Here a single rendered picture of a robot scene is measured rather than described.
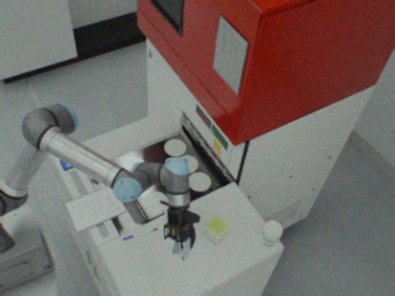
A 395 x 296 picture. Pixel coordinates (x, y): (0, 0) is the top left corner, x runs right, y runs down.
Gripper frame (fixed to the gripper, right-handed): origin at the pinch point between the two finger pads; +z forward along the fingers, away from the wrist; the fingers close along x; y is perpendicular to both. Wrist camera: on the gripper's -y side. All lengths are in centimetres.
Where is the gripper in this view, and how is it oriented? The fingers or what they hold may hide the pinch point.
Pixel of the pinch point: (184, 255)
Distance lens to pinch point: 161.4
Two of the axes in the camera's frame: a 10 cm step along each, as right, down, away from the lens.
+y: -4.3, 2.3, -8.7
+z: 0.4, 9.7, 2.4
